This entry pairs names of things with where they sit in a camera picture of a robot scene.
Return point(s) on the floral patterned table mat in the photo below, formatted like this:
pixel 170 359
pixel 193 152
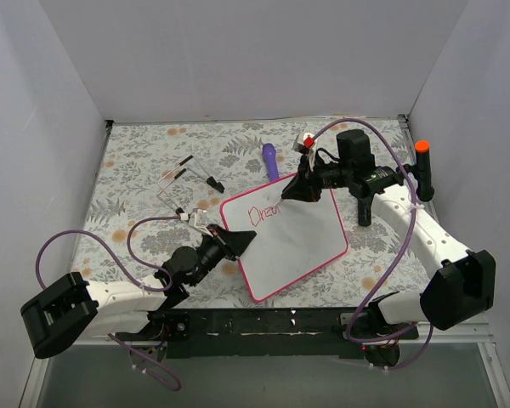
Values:
pixel 128 230

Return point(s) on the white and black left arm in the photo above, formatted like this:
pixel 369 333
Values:
pixel 74 308

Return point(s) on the white wire whiteboard stand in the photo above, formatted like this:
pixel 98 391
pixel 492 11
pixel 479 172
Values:
pixel 178 187

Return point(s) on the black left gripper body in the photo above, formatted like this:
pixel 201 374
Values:
pixel 226 245

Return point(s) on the pink framed whiteboard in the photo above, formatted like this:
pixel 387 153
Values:
pixel 293 239

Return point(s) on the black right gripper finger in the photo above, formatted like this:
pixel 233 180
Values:
pixel 305 176
pixel 301 189

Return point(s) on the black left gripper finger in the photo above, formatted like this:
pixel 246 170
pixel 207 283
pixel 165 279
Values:
pixel 237 238
pixel 234 252

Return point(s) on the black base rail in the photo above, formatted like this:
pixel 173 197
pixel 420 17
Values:
pixel 189 333

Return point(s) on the black stick with orange tip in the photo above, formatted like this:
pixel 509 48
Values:
pixel 421 171

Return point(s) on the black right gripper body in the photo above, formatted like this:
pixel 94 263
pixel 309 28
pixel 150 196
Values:
pixel 310 182

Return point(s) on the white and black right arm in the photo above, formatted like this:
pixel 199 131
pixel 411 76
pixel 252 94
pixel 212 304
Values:
pixel 461 281

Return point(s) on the black microphone with grey head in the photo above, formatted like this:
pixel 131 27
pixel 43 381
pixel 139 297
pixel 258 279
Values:
pixel 364 214

